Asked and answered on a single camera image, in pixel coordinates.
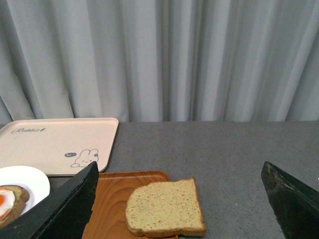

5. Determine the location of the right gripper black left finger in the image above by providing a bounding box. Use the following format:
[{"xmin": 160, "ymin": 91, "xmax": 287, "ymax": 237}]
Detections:
[{"xmin": 0, "ymin": 161, "xmax": 99, "ymax": 239}]

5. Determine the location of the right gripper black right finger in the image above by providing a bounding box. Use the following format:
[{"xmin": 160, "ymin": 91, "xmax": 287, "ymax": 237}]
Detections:
[{"xmin": 261, "ymin": 161, "xmax": 319, "ymax": 239}]

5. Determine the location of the white round plate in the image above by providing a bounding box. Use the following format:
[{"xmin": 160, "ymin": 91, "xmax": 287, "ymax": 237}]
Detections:
[{"xmin": 0, "ymin": 166, "xmax": 50, "ymax": 214}]

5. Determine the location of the bread slice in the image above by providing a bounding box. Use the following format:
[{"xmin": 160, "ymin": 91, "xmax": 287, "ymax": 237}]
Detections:
[
  {"xmin": 125, "ymin": 177, "xmax": 206, "ymax": 238},
  {"xmin": 0, "ymin": 185, "xmax": 29, "ymax": 228}
]

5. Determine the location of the brown wooden tray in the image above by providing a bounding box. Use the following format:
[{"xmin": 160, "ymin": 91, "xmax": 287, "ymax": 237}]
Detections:
[{"xmin": 82, "ymin": 170, "xmax": 170, "ymax": 239}]

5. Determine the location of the fried egg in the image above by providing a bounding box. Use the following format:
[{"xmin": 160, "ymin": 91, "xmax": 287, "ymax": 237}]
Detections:
[{"xmin": 0, "ymin": 187, "xmax": 15, "ymax": 220}]

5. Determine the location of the pink rabbit tray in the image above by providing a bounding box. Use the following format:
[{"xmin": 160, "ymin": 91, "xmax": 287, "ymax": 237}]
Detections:
[{"xmin": 0, "ymin": 118, "xmax": 119, "ymax": 176}]

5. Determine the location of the grey curtain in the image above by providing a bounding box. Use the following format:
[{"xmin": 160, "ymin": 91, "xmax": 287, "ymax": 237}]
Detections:
[{"xmin": 0, "ymin": 0, "xmax": 319, "ymax": 124}]

